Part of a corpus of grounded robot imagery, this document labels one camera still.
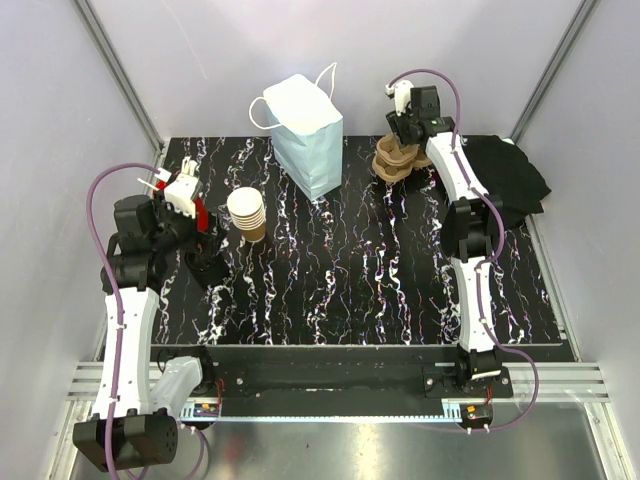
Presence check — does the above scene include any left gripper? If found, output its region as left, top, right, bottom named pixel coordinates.
left=151, top=190, right=226, bottom=256

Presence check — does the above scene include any stack of pulp cup carriers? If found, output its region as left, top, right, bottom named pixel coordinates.
left=372, top=134, right=433, bottom=185

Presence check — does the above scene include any stack of paper cups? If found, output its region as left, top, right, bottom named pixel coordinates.
left=227, top=187, right=266, bottom=243

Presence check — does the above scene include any light blue paper bag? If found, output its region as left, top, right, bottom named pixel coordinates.
left=248, top=62, right=344, bottom=201

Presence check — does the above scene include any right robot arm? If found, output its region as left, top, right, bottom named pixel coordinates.
left=385, top=80, right=512, bottom=398

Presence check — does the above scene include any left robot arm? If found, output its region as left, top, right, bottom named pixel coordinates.
left=73, top=194, right=229, bottom=477

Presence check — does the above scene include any red cup with stirrers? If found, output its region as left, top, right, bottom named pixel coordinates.
left=138, top=168, right=209, bottom=232

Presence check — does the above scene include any stack of black lids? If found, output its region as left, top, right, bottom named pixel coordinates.
left=184, top=252, right=230, bottom=290

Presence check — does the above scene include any black cloth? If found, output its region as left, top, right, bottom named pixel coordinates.
left=463, top=135, right=551, bottom=230

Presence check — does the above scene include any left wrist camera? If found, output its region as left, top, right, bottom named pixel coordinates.
left=156, top=156, right=203, bottom=219

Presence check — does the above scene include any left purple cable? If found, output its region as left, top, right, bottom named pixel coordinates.
left=86, top=162, right=209, bottom=479

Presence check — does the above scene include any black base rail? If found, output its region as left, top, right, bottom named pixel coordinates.
left=151, top=345, right=514, bottom=421

